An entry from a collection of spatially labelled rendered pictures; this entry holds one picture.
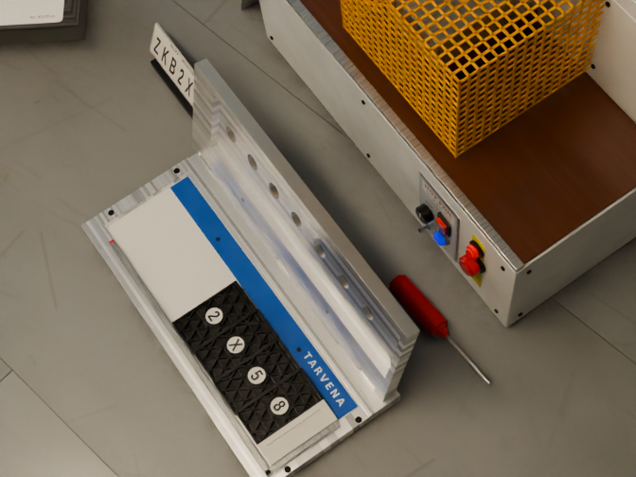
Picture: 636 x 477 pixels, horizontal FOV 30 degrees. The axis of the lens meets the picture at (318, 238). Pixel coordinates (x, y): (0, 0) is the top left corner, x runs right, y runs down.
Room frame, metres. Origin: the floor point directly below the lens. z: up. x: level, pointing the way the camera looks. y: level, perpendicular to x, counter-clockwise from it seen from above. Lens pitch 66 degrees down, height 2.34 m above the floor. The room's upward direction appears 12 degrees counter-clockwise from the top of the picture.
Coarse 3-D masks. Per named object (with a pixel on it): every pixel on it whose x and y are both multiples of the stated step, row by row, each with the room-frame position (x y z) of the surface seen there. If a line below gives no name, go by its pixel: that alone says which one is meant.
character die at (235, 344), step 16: (240, 320) 0.55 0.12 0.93; (256, 320) 0.54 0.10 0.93; (224, 336) 0.53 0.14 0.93; (240, 336) 0.52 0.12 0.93; (256, 336) 0.52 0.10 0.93; (272, 336) 0.52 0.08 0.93; (208, 352) 0.51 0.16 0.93; (224, 352) 0.51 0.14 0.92; (240, 352) 0.50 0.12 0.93; (256, 352) 0.50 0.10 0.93; (208, 368) 0.49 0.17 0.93; (224, 368) 0.49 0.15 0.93
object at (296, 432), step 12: (312, 408) 0.41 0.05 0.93; (324, 408) 0.41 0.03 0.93; (300, 420) 0.40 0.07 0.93; (312, 420) 0.40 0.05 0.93; (324, 420) 0.40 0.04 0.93; (276, 432) 0.39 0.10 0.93; (288, 432) 0.39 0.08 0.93; (300, 432) 0.39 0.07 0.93; (312, 432) 0.39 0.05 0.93; (264, 444) 0.38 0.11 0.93; (276, 444) 0.38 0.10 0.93; (288, 444) 0.38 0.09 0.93; (300, 444) 0.37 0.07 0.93; (264, 456) 0.37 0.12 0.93; (276, 456) 0.36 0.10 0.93
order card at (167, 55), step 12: (156, 24) 1.00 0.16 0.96; (156, 36) 0.99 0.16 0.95; (156, 48) 0.98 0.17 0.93; (168, 48) 0.96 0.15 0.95; (168, 60) 0.95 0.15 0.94; (180, 60) 0.93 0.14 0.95; (168, 72) 0.94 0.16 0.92; (180, 72) 0.92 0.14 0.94; (192, 72) 0.91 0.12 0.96; (180, 84) 0.92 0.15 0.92; (192, 84) 0.90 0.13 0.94; (192, 96) 0.89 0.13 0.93
